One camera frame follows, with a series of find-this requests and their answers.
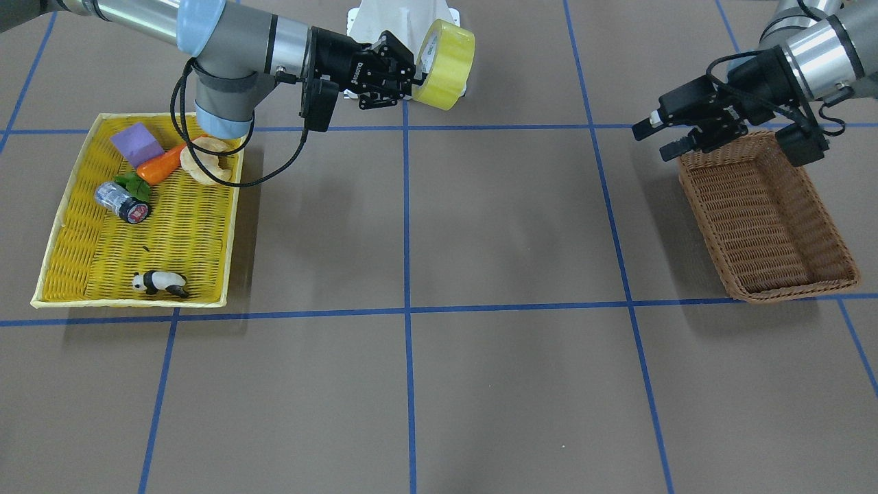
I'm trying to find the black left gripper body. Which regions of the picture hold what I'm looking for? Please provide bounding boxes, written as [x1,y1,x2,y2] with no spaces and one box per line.
[656,48,800,153]

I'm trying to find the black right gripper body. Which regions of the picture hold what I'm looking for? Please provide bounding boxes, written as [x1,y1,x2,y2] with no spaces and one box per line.
[311,26,388,94]

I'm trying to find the yellow tape roll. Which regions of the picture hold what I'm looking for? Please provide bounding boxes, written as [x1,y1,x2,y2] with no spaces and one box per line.
[412,19,476,110]

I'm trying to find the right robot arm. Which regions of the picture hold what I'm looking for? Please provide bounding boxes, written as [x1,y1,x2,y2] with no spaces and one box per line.
[2,1,418,139]

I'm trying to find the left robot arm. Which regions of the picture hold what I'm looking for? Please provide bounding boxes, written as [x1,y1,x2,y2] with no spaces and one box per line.
[632,1,877,167]

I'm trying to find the brown wicker basket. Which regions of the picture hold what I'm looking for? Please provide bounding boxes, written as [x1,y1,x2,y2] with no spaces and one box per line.
[678,131,860,304]

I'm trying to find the yellow woven basket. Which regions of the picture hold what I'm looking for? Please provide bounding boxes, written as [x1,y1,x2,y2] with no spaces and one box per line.
[31,113,239,307]

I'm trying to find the beige croissant toy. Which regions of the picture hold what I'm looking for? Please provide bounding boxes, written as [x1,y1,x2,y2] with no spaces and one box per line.
[179,135,232,185]

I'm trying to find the purple foam block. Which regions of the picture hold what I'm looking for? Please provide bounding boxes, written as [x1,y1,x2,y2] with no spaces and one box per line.
[110,122,165,169]

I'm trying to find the orange toy carrot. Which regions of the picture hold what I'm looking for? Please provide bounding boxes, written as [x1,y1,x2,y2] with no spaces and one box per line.
[135,143,187,187]

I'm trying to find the small silver can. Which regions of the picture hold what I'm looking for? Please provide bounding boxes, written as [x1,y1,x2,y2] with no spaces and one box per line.
[94,181,152,224]

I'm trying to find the black white panda figure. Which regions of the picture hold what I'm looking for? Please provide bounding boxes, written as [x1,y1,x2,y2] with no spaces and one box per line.
[131,271,189,299]

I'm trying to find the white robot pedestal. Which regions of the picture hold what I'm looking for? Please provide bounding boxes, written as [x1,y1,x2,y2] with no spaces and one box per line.
[347,1,463,81]

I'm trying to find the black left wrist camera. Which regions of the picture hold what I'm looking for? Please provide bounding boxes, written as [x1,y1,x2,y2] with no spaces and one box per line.
[774,115,830,167]

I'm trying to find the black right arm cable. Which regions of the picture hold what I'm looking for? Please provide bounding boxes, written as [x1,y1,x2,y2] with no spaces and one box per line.
[169,58,309,189]

